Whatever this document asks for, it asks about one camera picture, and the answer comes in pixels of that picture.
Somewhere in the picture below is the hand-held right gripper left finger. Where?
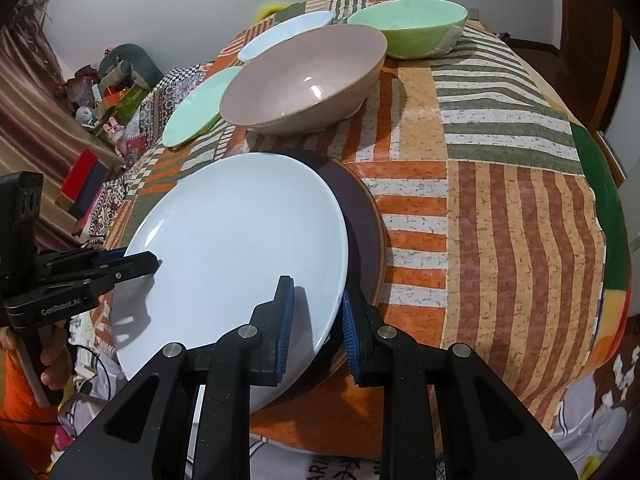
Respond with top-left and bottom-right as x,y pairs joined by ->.
50,275 -> 296,480

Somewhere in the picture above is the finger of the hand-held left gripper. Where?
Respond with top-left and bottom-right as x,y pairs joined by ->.
37,247 -> 130,275
70,251 -> 162,295

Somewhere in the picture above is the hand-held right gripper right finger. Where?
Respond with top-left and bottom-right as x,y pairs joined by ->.
340,287 -> 583,480

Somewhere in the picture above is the dark brown plate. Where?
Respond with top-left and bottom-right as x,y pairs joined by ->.
272,149 -> 387,386

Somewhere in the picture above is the large white plate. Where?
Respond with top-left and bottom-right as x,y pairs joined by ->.
109,152 -> 349,413

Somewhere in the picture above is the pink bowl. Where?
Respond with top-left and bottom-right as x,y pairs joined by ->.
220,25 -> 388,136

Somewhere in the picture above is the green bowl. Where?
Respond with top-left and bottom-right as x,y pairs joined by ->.
346,0 -> 469,59

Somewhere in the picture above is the person's left hand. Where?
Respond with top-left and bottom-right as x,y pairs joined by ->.
0,324 -> 75,397

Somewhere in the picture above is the red box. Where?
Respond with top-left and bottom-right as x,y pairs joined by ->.
55,149 -> 99,206

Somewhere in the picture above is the brown striped curtain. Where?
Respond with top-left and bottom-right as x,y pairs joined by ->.
0,5 -> 121,241

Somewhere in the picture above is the checkered patterned quilt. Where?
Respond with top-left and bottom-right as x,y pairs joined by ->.
85,62 -> 221,241

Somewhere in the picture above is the green box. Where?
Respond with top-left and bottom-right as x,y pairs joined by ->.
102,85 -> 151,133

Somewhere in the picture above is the green plate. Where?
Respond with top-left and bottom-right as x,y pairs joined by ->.
161,66 -> 244,150

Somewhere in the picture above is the striped patchwork blanket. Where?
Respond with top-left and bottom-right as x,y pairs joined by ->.
92,0 -> 632,461

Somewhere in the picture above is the small white plate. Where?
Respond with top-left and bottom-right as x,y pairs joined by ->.
237,10 -> 335,63

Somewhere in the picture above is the yellow round object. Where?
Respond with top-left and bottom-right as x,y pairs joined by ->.
257,1 -> 292,23

